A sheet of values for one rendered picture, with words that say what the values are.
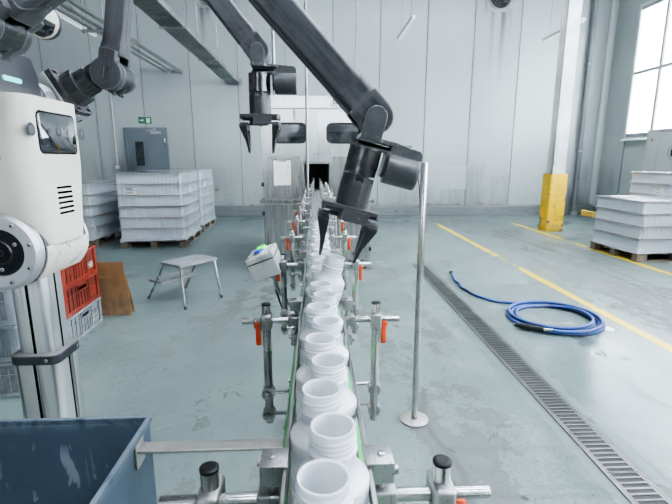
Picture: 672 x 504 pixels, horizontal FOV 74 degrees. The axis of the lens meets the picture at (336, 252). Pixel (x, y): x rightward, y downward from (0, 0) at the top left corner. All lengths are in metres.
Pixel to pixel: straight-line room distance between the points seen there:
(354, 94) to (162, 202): 6.77
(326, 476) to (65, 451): 0.65
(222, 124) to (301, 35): 10.48
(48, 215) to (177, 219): 6.34
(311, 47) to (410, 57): 10.69
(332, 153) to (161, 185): 3.03
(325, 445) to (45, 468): 0.67
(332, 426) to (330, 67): 0.56
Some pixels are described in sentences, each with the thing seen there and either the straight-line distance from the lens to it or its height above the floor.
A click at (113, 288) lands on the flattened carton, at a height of 0.26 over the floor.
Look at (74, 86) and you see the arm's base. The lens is 1.35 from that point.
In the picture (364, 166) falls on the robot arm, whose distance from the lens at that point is 0.77.
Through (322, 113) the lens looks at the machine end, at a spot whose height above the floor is 1.90.
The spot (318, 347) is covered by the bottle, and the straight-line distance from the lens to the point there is 0.52.
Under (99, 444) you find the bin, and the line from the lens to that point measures 0.91.
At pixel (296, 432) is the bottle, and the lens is 0.44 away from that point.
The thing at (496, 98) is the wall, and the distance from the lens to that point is 11.91.
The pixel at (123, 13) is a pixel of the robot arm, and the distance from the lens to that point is 1.35.
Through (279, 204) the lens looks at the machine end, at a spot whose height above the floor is 0.83.
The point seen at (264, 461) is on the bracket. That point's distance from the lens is 0.43.
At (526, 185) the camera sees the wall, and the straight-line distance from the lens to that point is 12.20.
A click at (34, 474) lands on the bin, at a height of 0.85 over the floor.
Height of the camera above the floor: 1.37
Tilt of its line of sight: 12 degrees down
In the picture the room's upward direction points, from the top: straight up
